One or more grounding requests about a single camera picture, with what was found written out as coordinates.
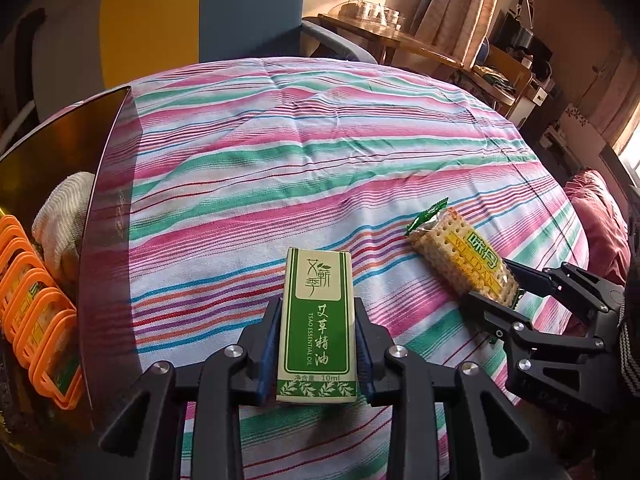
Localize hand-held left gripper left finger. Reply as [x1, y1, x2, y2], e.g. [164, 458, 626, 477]
[97, 297, 282, 480]

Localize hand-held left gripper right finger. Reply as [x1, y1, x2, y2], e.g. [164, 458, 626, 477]
[352, 297, 546, 480]

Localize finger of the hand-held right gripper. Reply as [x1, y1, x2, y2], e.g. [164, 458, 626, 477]
[462, 292, 601, 368]
[505, 259, 626, 328]

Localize green and white carton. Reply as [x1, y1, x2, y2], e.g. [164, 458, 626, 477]
[276, 247, 360, 405]

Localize green cracker packet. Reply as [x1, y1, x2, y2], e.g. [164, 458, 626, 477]
[20, 285, 81, 396]
[405, 199, 521, 311]

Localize gold tin box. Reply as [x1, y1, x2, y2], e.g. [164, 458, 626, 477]
[0, 86, 136, 461]

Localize white sock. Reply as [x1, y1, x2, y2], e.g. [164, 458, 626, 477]
[32, 171, 96, 286]

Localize orange plastic rack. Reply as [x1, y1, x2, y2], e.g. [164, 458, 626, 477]
[0, 215, 85, 408]

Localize red cushion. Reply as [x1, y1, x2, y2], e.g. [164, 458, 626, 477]
[565, 170, 632, 332]

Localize wooden side cabinet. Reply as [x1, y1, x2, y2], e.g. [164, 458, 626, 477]
[465, 45, 534, 122]

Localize green patterned cloth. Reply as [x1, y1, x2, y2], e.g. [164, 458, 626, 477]
[472, 64, 517, 92]

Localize wooden table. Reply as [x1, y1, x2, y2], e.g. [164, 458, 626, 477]
[317, 14, 466, 79]

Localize beige curtain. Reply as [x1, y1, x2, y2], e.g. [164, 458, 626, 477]
[415, 0, 507, 62]

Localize clear cover with cups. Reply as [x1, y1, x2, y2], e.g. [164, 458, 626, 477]
[327, 0, 407, 32]

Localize grey yellow blue chair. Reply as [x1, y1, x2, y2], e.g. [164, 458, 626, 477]
[0, 0, 378, 136]

